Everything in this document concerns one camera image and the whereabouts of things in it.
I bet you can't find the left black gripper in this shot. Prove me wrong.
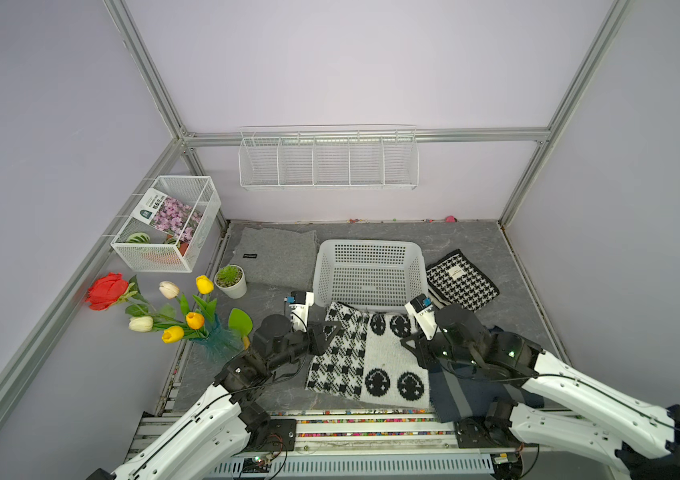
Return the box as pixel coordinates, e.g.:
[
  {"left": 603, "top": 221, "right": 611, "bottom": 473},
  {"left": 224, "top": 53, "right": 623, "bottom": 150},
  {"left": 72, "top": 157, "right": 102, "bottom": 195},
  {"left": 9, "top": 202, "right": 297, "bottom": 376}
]
[{"left": 268, "top": 320, "right": 340, "bottom": 372}]

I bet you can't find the black white patterned scarf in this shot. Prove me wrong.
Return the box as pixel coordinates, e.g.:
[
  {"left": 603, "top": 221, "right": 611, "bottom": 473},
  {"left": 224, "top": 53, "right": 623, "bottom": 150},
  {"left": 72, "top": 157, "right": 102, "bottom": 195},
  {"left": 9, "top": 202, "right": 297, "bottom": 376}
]
[{"left": 306, "top": 302, "right": 430, "bottom": 409}]

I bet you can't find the navy blue striped scarf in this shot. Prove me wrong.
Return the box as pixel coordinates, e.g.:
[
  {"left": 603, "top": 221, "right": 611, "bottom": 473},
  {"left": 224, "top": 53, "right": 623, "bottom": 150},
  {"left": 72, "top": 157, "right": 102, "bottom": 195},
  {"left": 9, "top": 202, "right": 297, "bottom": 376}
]
[{"left": 427, "top": 365, "right": 547, "bottom": 423}]

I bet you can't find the small houndstooth scarf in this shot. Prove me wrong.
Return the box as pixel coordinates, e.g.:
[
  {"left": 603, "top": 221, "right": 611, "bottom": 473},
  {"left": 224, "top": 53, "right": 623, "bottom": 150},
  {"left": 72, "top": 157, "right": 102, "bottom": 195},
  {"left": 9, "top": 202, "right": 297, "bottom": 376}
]
[{"left": 426, "top": 250, "right": 500, "bottom": 312}]

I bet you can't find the white plastic perforated basket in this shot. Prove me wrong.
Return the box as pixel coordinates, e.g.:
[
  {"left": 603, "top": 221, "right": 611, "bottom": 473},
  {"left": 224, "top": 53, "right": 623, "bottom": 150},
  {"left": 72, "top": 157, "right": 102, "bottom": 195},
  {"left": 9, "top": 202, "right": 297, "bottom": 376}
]
[{"left": 313, "top": 239, "right": 428, "bottom": 312}]

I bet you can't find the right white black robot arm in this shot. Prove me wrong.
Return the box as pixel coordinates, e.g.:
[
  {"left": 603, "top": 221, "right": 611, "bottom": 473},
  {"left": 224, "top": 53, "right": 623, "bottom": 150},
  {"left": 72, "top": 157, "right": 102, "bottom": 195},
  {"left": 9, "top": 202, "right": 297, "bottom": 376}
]
[{"left": 401, "top": 295, "right": 680, "bottom": 479}]

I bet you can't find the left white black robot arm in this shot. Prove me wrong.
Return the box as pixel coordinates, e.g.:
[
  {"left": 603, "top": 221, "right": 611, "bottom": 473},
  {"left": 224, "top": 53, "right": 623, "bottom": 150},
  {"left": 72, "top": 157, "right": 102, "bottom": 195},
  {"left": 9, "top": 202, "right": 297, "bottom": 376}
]
[{"left": 89, "top": 314, "right": 343, "bottom": 479}]

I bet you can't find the grey folded scarf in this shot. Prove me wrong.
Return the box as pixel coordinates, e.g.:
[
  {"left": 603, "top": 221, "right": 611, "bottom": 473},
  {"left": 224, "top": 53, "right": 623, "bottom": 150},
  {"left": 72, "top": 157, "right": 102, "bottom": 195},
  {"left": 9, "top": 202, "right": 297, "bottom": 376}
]
[{"left": 231, "top": 228, "right": 319, "bottom": 291}]

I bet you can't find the artificial tulip bouquet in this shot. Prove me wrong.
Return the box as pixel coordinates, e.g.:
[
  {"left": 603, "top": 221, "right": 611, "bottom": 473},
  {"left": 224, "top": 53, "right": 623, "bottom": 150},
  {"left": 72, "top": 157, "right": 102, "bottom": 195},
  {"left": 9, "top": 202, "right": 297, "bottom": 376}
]
[{"left": 118, "top": 275, "right": 250, "bottom": 364}]

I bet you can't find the small potted green plant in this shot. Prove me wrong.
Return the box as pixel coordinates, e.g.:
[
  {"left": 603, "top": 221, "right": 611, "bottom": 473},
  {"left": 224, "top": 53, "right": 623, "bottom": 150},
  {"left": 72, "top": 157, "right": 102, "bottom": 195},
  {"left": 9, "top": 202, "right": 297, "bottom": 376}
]
[{"left": 214, "top": 264, "right": 248, "bottom": 299}]

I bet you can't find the flower seed packet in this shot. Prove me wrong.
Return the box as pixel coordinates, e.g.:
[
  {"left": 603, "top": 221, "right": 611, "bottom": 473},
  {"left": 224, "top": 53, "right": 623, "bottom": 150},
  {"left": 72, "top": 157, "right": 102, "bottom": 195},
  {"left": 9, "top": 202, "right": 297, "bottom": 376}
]
[{"left": 131, "top": 188, "right": 203, "bottom": 242}]

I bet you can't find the red artificial rose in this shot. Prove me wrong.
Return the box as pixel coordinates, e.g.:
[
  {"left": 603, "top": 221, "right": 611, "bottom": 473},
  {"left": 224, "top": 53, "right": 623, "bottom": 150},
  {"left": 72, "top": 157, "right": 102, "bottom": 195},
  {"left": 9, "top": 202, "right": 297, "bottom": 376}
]
[{"left": 86, "top": 273, "right": 129, "bottom": 311}]

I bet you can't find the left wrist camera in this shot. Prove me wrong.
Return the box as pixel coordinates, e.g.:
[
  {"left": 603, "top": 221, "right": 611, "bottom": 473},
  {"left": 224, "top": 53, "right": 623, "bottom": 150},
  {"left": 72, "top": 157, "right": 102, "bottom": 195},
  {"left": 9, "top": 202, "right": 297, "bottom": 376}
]
[{"left": 285, "top": 291, "right": 315, "bottom": 332}]

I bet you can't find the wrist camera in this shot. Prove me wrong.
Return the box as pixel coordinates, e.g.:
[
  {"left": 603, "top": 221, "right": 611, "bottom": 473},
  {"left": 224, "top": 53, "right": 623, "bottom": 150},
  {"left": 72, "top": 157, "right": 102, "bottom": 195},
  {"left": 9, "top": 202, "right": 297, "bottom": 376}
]
[
  {"left": 285, "top": 291, "right": 315, "bottom": 332},
  {"left": 405, "top": 294, "right": 438, "bottom": 340}
]

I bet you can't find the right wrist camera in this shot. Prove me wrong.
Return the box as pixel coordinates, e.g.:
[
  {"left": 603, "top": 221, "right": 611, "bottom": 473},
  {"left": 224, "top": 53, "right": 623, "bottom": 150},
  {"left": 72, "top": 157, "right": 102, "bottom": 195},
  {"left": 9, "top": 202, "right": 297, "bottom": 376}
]
[{"left": 405, "top": 294, "right": 438, "bottom": 340}]

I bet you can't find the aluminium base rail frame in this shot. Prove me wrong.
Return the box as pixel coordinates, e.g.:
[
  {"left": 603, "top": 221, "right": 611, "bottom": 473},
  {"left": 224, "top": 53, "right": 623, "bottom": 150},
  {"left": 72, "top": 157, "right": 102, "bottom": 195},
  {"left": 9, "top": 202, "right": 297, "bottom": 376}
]
[{"left": 116, "top": 410, "right": 641, "bottom": 480}]

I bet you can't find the white wire side basket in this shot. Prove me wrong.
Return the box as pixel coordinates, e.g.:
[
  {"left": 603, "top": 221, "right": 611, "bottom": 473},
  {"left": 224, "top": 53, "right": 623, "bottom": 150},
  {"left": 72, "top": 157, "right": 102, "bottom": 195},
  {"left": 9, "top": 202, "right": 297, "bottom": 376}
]
[{"left": 111, "top": 175, "right": 221, "bottom": 273}]

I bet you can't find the white wire wall shelf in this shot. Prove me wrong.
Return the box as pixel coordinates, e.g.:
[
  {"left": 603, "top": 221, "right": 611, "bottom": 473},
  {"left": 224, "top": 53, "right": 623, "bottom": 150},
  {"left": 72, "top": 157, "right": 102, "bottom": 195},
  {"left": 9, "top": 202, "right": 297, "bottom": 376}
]
[{"left": 238, "top": 129, "right": 420, "bottom": 190}]

